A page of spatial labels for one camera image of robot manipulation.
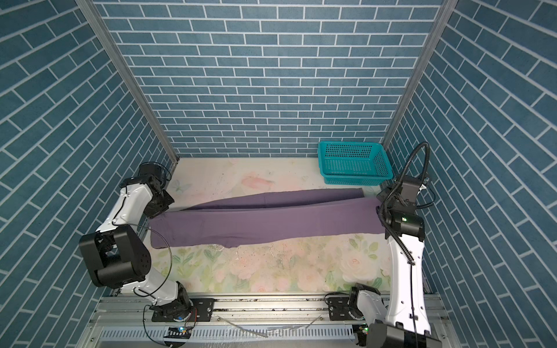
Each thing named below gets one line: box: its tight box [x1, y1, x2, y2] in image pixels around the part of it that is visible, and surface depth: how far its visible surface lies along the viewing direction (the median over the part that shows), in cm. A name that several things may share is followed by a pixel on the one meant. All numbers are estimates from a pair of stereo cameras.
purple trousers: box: [149, 188, 383, 249], surface depth 88 cm
